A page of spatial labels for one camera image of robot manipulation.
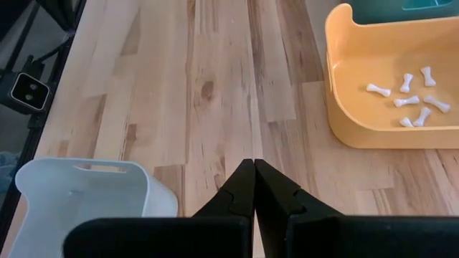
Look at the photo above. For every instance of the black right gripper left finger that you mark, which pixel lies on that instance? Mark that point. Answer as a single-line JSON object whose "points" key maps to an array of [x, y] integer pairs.
{"points": [[229, 200]]}

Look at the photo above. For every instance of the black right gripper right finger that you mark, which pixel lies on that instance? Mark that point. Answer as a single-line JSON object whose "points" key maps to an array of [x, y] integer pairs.
{"points": [[279, 204]]}

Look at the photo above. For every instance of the small white plastic bone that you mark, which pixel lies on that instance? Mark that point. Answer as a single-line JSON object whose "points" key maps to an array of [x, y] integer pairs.
{"points": [[378, 90], [428, 76], [406, 83], [422, 117], [436, 104], [406, 122], [406, 101]]}

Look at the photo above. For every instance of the orange plastic bin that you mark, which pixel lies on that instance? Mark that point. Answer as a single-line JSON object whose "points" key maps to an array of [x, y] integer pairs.
{"points": [[358, 118]]}

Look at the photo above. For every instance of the white plastic bin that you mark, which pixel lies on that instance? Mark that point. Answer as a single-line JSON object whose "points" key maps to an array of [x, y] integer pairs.
{"points": [[107, 193]]}

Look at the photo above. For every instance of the teal plastic bin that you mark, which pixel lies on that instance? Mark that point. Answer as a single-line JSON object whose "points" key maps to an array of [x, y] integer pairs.
{"points": [[376, 12]]}

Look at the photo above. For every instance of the table-level camera box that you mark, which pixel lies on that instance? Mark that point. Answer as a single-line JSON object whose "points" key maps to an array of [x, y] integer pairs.
{"points": [[28, 92]]}

